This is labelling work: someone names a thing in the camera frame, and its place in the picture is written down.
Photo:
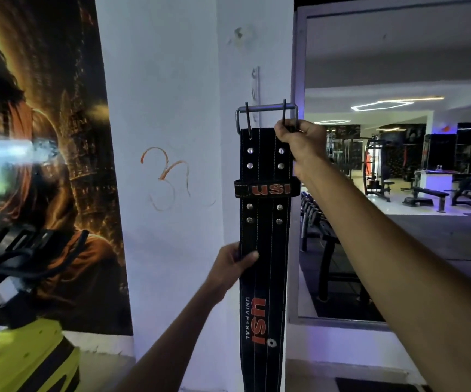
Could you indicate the large dark figure wall poster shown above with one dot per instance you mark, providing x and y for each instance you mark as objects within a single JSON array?
[{"x": 51, "y": 167}]

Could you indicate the person's right fingers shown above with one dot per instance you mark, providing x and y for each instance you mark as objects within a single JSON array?
[{"x": 290, "y": 126}]

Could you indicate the person's left forearm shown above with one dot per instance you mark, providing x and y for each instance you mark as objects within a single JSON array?
[{"x": 170, "y": 347}]

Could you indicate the white wall hook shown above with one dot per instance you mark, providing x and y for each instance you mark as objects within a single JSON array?
[{"x": 255, "y": 89}]

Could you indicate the white counter desk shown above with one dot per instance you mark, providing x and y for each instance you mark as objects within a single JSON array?
[{"x": 435, "y": 180}]

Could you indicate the person's right hand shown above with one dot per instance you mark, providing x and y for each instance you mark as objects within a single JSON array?
[{"x": 307, "y": 142}]

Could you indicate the yellow black exercise bike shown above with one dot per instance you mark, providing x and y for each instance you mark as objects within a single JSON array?
[{"x": 23, "y": 347}]

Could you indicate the black dumbbell rack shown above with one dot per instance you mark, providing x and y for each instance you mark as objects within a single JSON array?
[{"x": 325, "y": 249}]

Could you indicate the large wall mirror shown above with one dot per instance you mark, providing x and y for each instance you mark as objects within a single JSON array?
[{"x": 403, "y": 69}]

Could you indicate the black floor mat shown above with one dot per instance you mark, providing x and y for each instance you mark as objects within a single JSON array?
[{"x": 376, "y": 385}]

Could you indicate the black leather weightlifting belt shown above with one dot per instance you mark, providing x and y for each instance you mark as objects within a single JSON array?
[{"x": 266, "y": 224}]

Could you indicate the person's left hand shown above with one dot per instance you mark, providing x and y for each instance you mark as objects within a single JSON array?
[{"x": 223, "y": 273}]

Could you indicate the person's right forearm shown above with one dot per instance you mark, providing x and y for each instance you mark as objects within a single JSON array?
[{"x": 390, "y": 261}]

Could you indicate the black flat weight bench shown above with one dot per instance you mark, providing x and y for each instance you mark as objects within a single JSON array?
[{"x": 429, "y": 196}]

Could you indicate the person's left thumb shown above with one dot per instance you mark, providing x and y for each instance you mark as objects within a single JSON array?
[{"x": 247, "y": 259}]

